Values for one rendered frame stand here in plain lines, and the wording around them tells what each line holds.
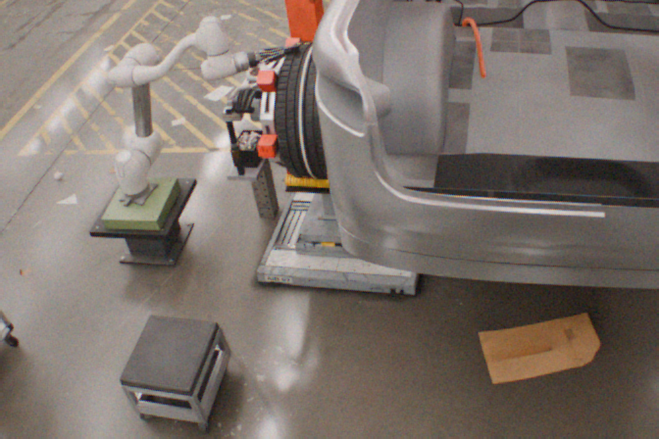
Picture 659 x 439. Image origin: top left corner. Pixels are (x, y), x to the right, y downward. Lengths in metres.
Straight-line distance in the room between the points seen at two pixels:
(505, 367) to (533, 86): 1.26
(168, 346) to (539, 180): 1.70
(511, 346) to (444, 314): 0.39
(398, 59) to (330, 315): 1.33
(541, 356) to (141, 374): 1.78
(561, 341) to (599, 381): 0.28
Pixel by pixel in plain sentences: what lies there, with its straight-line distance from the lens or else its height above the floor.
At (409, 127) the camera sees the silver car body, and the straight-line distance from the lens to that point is 2.68.
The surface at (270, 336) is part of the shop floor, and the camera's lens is 3.29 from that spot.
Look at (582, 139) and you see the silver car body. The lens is 2.81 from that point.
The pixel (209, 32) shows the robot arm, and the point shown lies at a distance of 2.92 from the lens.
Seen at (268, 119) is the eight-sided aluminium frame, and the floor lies 0.96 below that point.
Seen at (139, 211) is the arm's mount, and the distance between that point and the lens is 3.66.
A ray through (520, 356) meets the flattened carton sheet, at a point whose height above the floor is 0.01.
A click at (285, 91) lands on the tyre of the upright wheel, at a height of 1.08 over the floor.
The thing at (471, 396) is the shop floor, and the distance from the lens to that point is 2.98.
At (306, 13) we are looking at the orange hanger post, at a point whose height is 1.16.
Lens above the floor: 2.46
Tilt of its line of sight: 37 degrees down
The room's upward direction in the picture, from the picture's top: 9 degrees counter-clockwise
